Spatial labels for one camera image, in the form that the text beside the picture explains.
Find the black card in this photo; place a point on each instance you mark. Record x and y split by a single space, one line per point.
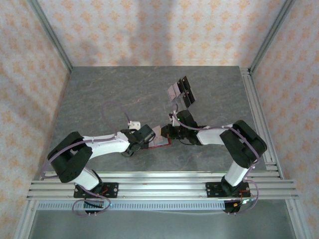
187 99
186 82
180 85
192 95

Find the black controller board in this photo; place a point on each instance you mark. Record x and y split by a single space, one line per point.
235 206
93 205

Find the red leather card holder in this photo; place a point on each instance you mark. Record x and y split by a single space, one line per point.
162 145

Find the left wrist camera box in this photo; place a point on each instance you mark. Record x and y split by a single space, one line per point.
134 125

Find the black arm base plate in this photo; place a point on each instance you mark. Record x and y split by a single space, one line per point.
211 190
112 190

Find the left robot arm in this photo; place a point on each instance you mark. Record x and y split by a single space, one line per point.
104 145

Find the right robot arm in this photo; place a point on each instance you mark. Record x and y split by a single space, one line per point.
211 137

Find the aluminium frame leg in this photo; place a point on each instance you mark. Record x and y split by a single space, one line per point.
299 221
25 221

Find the aluminium frame post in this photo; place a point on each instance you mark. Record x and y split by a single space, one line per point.
271 32
49 32

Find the aluminium side rail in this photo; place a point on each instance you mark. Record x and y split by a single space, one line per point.
251 99

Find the aluminium rail beam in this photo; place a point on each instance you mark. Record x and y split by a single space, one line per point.
162 186

